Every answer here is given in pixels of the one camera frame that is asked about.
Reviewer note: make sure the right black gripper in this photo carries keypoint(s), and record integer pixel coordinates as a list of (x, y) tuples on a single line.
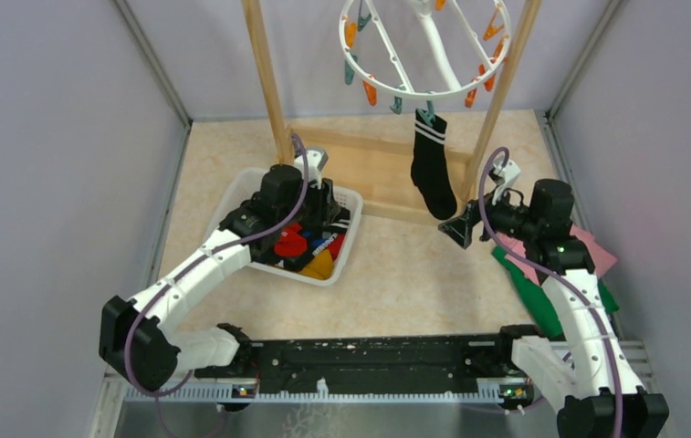
[(460, 229)]

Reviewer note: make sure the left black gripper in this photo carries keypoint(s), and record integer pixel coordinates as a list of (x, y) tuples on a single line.
[(325, 204)]

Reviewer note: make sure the black sock white stripes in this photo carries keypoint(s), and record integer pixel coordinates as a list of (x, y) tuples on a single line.
[(429, 171)]

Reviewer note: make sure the round white clip hanger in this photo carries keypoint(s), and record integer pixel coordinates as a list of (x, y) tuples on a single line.
[(424, 52)]

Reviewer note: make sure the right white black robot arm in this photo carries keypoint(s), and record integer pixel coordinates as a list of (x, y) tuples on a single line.
[(597, 393)]

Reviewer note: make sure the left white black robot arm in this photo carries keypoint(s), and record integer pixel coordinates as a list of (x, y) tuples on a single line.
[(138, 336)]

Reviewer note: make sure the red sock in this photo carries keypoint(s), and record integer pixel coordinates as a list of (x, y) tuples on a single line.
[(291, 243)]

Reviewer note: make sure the yellow sock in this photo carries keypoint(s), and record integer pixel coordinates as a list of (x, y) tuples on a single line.
[(320, 267)]

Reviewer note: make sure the white plastic laundry basket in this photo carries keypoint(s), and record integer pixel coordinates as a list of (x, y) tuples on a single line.
[(248, 181)]

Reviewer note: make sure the green cloth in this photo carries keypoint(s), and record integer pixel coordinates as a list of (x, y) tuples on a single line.
[(535, 300)]

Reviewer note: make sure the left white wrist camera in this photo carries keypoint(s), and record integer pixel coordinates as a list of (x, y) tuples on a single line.
[(312, 163)]

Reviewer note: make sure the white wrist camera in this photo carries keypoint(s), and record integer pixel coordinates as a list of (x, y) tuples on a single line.
[(504, 176), (312, 163)]

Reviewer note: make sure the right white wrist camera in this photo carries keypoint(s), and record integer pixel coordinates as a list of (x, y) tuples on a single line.
[(504, 176)]

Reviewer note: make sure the wooden hanger stand frame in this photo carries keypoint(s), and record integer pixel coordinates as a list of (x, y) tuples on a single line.
[(377, 168)]

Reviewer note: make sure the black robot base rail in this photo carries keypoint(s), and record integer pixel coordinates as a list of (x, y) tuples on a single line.
[(467, 366)]

